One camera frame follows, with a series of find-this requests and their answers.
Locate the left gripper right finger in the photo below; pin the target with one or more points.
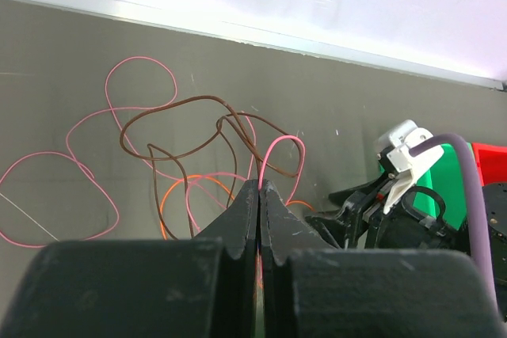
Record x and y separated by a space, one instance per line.
312 289

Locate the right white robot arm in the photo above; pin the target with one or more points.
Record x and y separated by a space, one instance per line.
406 152

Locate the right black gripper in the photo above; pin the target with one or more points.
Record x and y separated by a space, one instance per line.
416 221

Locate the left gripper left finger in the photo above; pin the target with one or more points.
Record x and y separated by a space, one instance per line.
199 287

